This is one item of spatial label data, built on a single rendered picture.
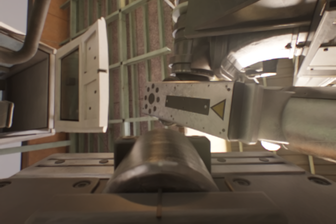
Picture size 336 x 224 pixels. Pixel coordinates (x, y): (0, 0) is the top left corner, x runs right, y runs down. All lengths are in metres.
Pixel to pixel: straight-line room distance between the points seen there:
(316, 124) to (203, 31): 0.22
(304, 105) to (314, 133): 0.03
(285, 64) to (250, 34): 5.42
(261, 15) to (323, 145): 0.19
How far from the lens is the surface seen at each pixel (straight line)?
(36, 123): 3.73
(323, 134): 0.27
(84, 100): 2.39
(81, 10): 5.36
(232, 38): 0.37
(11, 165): 6.71
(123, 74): 3.35
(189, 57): 0.42
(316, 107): 0.27
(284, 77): 5.67
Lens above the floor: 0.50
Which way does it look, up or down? 57 degrees up
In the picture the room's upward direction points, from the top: 98 degrees clockwise
